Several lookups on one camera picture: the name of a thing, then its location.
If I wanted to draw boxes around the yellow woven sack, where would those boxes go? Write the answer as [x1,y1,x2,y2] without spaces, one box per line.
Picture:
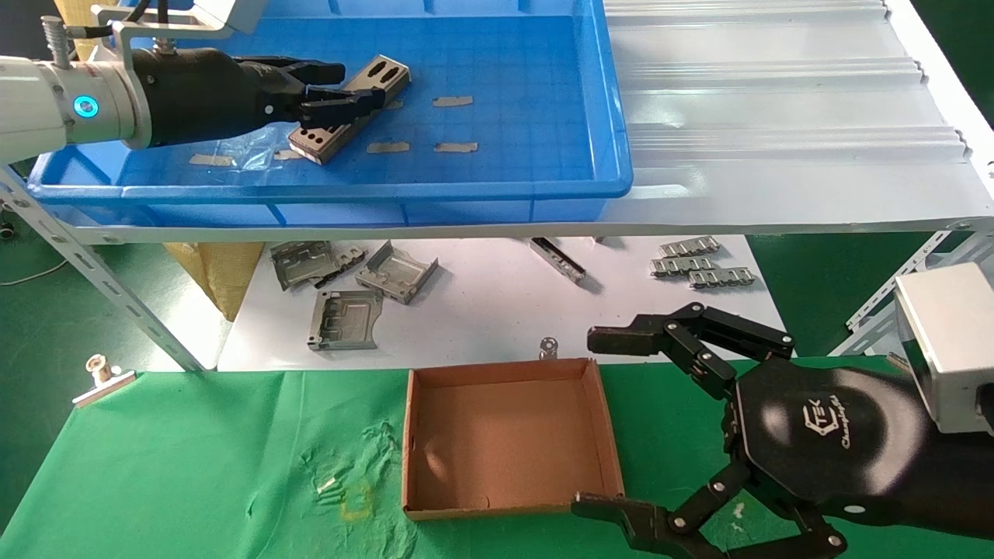
[53,0,98,59]
[163,242,266,321]

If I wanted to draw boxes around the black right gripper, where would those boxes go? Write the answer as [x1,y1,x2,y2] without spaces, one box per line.
[572,303,994,559]

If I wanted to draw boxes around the grey metal shelf board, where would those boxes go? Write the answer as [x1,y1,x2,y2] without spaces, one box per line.
[47,0,994,243]

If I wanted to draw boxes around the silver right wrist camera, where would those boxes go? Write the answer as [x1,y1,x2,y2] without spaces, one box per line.
[887,262,994,434]

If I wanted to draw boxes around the green cloth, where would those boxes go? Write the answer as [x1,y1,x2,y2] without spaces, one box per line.
[0,356,994,559]

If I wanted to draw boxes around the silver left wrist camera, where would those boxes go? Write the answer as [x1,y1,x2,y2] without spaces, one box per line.
[92,0,269,57]

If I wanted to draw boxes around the perforated shelf upright post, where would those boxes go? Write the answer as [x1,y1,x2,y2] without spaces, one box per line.
[0,165,207,372]

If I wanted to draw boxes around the brown cardboard box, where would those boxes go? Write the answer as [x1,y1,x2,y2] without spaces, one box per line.
[401,357,626,521]

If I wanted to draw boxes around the perforated shelf brace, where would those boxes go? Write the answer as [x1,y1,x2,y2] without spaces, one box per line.
[845,229,994,358]

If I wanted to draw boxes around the square grey metal bracket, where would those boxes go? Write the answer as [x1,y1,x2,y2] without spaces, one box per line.
[308,290,384,352]

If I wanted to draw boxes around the slotted metal comb part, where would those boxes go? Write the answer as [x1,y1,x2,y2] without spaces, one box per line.
[689,267,756,289]
[660,236,721,258]
[651,257,717,277]

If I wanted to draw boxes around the metal IO shield plate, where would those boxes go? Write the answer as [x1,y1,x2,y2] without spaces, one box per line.
[289,54,411,160]

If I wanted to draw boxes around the folded metal tray bracket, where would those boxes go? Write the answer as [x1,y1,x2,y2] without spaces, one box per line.
[356,241,440,305]

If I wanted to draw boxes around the blue plastic tray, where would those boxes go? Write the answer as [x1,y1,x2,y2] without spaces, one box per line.
[27,0,634,227]

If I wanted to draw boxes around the long metal rail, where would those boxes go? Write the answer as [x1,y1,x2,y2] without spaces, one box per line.
[530,238,587,283]

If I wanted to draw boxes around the clear tape patch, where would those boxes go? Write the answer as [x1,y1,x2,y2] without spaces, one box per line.
[225,124,292,170]

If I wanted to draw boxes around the white floor cable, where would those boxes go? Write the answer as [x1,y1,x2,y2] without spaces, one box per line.
[0,260,71,286]

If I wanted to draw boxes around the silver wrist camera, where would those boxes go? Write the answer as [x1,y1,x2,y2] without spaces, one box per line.
[92,0,269,57]
[887,262,994,434]

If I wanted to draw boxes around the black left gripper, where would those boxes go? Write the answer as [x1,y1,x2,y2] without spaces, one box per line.
[128,47,387,148]

